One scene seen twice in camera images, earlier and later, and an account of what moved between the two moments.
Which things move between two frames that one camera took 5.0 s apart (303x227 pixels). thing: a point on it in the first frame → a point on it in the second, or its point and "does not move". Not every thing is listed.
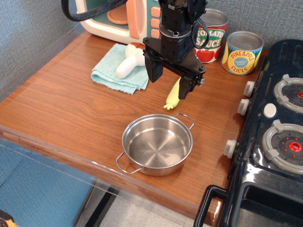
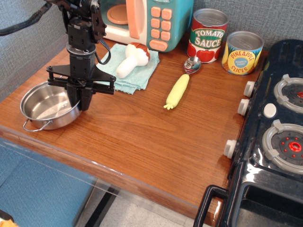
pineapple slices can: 242,52 does not move
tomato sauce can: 212,29 does not move
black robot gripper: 175,49 → 83,70
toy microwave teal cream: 131,21 does not move
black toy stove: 265,186 does not move
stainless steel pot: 157,144 → 48,106
